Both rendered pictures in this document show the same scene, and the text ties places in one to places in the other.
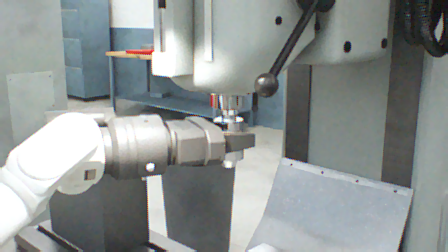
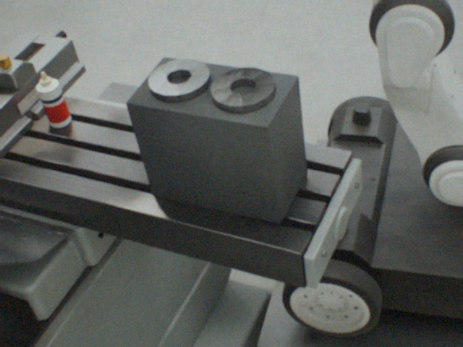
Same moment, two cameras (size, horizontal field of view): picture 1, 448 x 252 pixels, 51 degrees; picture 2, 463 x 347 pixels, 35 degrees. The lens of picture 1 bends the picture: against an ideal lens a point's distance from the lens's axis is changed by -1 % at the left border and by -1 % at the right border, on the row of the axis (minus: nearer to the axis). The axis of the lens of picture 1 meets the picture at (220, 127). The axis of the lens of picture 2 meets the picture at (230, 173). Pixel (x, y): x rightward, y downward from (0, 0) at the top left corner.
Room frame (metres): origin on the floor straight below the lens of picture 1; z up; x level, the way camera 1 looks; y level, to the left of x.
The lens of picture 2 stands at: (1.83, 0.13, 1.72)
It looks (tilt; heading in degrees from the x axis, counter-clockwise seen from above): 42 degrees down; 170
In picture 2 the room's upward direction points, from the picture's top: 11 degrees counter-clockwise
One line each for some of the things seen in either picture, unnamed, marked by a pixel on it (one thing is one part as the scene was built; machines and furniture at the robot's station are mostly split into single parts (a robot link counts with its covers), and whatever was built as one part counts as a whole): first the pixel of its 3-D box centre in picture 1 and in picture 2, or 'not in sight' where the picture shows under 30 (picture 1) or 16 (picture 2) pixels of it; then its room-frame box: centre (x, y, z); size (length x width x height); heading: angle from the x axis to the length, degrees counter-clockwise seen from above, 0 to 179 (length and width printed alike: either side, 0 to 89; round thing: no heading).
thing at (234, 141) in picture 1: (236, 142); not in sight; (0.67, -0.02, 1.23); 0.06 x 0.02 x 0.03; 112
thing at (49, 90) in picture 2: not in sight; (51, 97); (0.69, 0.05, 0.98); 0.04 x 0.04 x 0.11
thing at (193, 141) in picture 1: (171, 144); not in sight; (0.67, 0.07, 1.23); 0.13 x 0.12 x 0.10; 23
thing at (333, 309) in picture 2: not in sight; (331, 298); (0.96, 0.45, 0.50); 0.20 x 0.05 x 0.20; 57
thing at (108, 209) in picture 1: (96, 193); (221, 135); (0.99, 0.28, 1.02); 0.22 x 0.12 x 0.20; 48
